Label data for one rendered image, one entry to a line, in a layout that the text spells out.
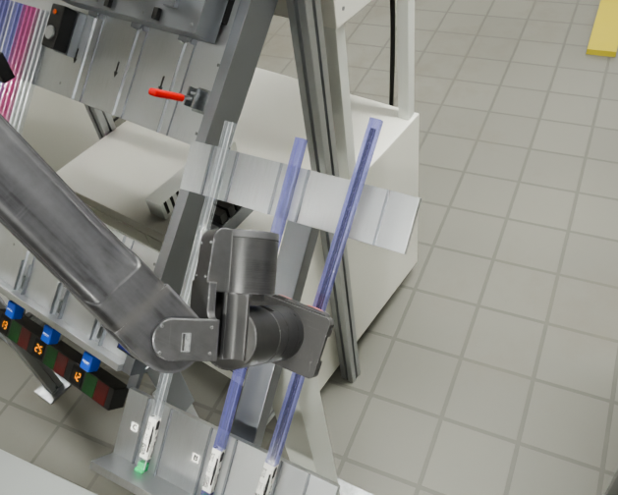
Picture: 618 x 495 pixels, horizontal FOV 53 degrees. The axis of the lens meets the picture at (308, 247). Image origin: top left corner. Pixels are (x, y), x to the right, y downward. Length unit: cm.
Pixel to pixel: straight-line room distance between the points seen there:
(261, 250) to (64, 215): 17
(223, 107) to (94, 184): 70
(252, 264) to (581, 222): 181
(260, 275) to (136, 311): 11
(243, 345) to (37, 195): 21
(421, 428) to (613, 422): 49
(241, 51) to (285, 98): 75
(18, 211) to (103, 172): 114
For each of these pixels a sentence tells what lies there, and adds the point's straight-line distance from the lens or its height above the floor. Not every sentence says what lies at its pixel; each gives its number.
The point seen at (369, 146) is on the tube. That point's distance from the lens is 72.
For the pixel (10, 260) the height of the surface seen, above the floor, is 75.
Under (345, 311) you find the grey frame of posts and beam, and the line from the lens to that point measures 154.
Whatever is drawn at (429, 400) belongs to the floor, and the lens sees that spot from 178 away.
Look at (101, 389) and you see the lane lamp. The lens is 114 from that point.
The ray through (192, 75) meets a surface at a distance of 104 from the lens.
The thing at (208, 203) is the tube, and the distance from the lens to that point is 86.
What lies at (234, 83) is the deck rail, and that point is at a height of 105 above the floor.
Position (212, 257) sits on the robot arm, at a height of 116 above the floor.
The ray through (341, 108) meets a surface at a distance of 131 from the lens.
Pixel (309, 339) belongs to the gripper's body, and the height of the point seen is 103.
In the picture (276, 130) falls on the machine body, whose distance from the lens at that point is 162.
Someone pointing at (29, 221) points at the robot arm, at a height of 125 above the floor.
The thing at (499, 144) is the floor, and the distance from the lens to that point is 256.
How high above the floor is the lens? 155
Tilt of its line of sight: 46 degrees down
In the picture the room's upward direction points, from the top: 10 degrees counter-clockwise
